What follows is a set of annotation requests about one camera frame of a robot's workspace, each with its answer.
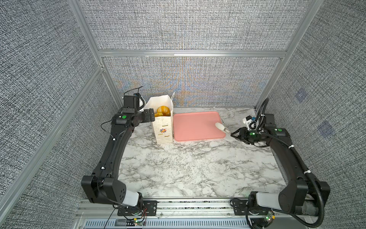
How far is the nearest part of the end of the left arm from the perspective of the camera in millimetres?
518

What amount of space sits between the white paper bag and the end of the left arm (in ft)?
0.37

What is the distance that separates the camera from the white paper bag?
830mm
